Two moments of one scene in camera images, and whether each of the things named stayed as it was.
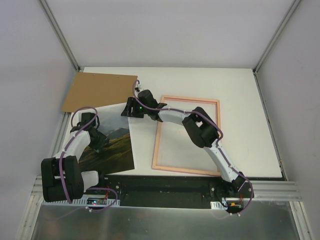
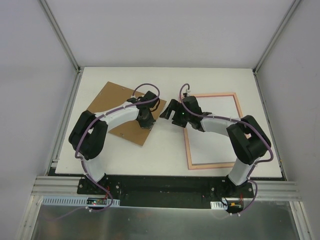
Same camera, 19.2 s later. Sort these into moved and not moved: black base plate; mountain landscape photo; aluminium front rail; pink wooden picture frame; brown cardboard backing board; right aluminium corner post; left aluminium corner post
Moved: mountain landscape photo; brown cardboard backing board; pink wooden picture frame
Not moved: right aluminium corner post; aluminium front rail; black base plate; left aluminium corner post
